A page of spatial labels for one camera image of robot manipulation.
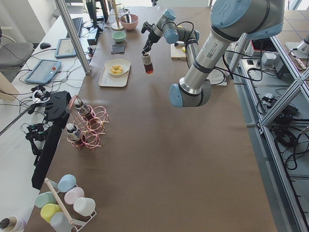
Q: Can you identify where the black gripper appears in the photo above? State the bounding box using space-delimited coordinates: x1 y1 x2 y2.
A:
142 31 158 54

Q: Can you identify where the tea bottle white cap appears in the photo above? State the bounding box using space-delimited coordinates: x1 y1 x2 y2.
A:
142 53 154 74

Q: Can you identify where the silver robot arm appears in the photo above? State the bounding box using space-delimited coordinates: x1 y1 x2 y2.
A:
141 0 284 107

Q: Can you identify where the cream serving tray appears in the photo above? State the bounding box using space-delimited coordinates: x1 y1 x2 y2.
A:
98 61 129 87

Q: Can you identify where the grey folded cloth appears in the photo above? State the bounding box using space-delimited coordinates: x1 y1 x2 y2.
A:
111 44 126 54

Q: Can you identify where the mint green bowl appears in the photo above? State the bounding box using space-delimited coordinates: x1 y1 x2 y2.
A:
112 31 126 43

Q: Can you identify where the white round plate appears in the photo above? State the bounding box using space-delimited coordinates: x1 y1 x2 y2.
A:
106 59 131 76

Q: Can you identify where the wooden cutting board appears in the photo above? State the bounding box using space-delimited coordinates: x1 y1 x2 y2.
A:
170 43 186 60

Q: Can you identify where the glazed braided donut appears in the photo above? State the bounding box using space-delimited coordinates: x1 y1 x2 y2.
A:
110 65 124 75

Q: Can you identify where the pink ice bowl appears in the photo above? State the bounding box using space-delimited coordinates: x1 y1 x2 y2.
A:
120 13 139 30

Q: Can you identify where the wooden glass stand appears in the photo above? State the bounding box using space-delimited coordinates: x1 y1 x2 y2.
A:
109 0 124 31

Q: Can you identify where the metal ice scoop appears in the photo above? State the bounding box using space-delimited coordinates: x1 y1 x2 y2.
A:
121 13 132 24

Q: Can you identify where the black computer monitor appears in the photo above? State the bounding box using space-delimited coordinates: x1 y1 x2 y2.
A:
85 0 109 26

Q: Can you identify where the black keyboard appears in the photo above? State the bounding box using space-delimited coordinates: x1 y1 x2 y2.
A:
72 17 83 37

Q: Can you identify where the blue teach pendant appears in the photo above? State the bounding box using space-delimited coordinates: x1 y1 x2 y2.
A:
55 38 77 58
25 59 61 84

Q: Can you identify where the black computer mouse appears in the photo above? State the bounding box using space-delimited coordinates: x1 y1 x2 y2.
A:
40 43 51 49

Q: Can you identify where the light blue cup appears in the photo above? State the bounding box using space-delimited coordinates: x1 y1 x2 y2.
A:
58 174 77 192

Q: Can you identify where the pink cup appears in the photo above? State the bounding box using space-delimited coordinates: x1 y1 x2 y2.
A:
64 187 84 204

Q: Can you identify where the white cup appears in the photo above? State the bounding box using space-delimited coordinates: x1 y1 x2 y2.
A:
73 197 96 217

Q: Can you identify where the white cup rack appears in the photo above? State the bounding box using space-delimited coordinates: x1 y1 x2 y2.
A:
44 178 97 232

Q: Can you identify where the green cup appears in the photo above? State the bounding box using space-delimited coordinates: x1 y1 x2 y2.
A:
35 191 56 208

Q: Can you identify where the yellow cup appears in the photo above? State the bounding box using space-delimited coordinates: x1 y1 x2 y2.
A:
40 203 62 223

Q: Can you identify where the grey blue cup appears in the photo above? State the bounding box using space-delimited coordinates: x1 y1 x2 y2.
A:
50 212 73 232

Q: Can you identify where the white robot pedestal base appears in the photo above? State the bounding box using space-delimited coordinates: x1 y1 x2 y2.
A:
207 67 227 86

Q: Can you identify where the copper wire bottle rack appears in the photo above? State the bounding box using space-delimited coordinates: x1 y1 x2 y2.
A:
65 95 110 150

